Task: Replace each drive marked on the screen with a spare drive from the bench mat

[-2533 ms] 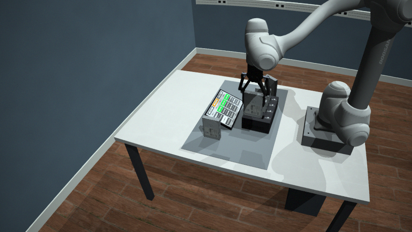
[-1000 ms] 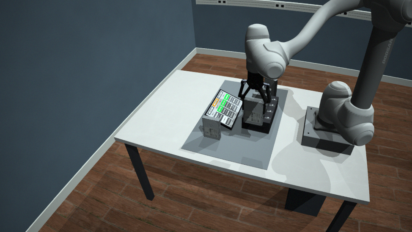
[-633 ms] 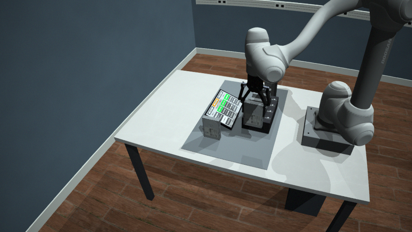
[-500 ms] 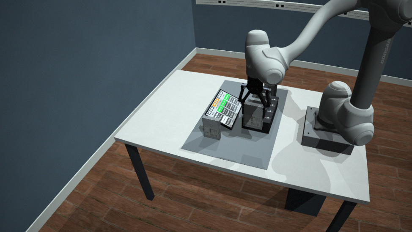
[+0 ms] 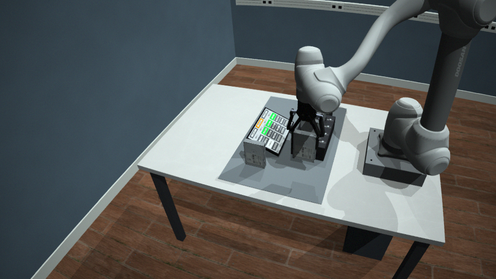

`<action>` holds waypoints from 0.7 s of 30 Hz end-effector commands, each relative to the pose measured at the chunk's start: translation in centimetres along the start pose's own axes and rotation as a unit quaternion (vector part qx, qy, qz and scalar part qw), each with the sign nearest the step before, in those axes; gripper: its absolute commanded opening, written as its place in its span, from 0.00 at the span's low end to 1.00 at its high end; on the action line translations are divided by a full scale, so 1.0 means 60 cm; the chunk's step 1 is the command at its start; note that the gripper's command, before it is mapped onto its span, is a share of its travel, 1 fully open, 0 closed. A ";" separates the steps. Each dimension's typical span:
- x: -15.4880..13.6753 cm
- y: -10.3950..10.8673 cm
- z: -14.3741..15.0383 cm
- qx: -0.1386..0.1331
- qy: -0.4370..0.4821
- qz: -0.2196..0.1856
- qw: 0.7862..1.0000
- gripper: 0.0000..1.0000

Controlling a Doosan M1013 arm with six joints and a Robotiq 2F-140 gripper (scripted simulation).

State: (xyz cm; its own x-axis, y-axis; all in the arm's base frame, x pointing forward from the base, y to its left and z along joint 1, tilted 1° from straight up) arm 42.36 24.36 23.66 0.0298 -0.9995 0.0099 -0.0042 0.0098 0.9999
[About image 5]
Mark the grey flat mat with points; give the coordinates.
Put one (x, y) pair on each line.
(283, 174)

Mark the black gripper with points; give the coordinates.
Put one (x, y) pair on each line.
(307, 113)

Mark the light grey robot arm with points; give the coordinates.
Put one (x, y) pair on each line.
(411, 133)

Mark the black status display screen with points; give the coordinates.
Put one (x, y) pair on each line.
(270, 128)

